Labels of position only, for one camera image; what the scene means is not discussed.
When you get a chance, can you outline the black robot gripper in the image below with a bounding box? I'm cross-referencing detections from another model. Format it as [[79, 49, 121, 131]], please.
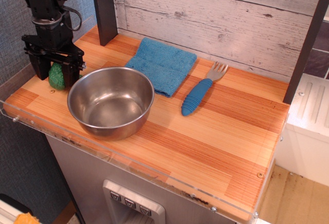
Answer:
[[22, 10, 86, 87]]

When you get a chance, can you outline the green toy broccoli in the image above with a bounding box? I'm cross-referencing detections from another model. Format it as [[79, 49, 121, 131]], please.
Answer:
[[48, 63, 69, 90]]

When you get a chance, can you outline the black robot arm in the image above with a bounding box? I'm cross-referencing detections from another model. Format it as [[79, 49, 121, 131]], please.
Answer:
[[22, 0, 86, 87]]

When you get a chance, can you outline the blue folded rag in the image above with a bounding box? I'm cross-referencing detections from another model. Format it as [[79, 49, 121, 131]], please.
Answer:
[[125, 38, 197, 98]]

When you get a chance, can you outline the stainless steel bowl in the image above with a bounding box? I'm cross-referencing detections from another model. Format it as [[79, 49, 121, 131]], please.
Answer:
[[67, 67, 155, 140]]

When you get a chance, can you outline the silver cabinet dispenser panel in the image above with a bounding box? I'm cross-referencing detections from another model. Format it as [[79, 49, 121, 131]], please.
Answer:
[[102, 179, 166, 223]]

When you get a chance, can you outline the blue handled metal fork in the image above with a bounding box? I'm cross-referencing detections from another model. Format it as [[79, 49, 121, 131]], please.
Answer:
[[181, 62, 228, 116]]

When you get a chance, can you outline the dark right shelf post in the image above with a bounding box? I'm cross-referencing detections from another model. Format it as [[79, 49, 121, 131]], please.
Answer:
[[283, 0, 328, 104]]

